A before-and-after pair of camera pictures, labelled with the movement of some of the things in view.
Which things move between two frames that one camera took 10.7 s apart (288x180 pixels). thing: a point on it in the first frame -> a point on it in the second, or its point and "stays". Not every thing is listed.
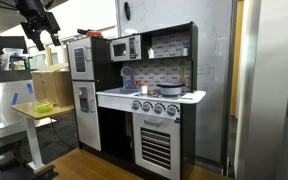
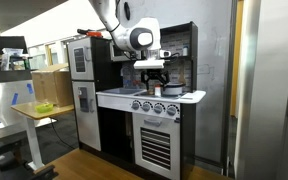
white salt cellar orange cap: x=144 y=88 -> x=157 y=90
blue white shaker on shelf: x=185 y=51 stays
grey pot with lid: x=170 y=89 stays
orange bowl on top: x=94 y=34 stays
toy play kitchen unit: x=133 y=97 stays
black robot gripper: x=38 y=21 -> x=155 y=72
